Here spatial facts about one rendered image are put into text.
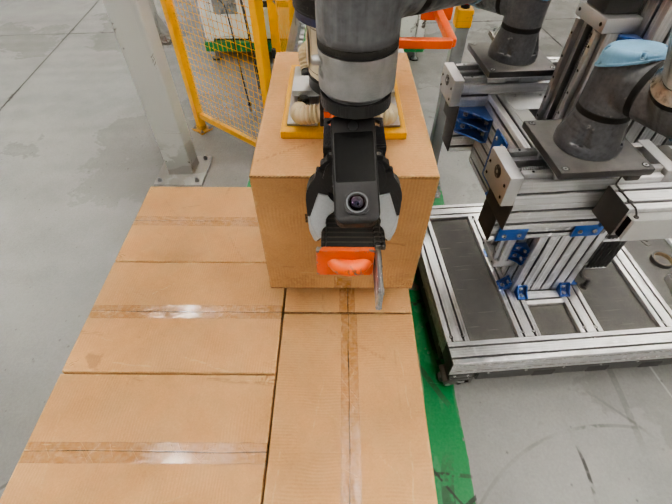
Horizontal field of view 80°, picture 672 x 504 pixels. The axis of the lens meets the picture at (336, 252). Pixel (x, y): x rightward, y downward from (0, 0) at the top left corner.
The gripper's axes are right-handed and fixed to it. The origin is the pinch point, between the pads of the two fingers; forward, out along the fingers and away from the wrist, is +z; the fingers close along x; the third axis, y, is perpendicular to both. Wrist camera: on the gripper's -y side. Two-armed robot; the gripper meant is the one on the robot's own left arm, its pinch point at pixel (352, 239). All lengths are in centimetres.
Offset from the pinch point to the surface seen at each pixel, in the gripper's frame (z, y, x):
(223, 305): 66, 33, 38
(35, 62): 121, 327, 274
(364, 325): 66, 26, -6
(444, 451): 121, 4, -37
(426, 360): 121, 40, -35
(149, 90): 64, 166, 101
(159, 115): 79, 165, 101
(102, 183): 121, 158, 149
